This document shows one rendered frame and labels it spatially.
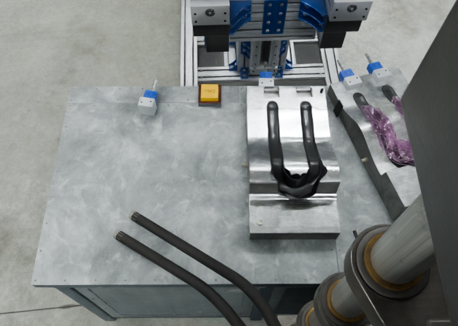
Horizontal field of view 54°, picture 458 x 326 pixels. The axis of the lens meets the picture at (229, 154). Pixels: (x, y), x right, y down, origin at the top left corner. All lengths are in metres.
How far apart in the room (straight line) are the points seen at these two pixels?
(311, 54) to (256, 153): 1.28
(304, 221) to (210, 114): 0.50
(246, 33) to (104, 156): 0.78
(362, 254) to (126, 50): 2.43
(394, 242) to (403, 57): 2.49
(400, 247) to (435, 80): 0.23
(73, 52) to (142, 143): 1.51
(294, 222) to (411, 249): 0.86
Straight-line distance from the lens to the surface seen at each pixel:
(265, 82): 1.59
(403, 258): 0.53
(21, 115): 2.78
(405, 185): 1.41
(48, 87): 2.84
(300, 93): 1.56
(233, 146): 1.50
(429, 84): 0.34
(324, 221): 1.36
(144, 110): 1.57
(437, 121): 0.33
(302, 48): 2.58
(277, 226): 1.33
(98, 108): 1.65
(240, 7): 1.76
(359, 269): 0.60
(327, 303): 0.84
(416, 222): 0.47
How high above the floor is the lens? 2.10
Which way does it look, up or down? 61 degrees down
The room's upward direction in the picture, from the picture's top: straight up
